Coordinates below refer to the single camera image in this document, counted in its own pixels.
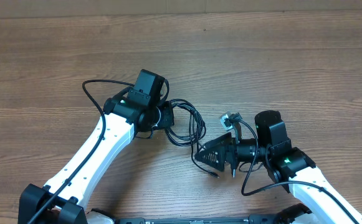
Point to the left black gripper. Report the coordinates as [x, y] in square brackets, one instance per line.
[167, 117]

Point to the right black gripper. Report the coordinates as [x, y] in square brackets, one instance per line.
[221, 152]

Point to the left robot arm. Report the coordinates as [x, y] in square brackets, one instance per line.
[139, 107]

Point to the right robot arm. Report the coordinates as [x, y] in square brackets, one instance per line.
[287, 166]

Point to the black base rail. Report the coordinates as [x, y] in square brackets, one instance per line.
[196, 221]

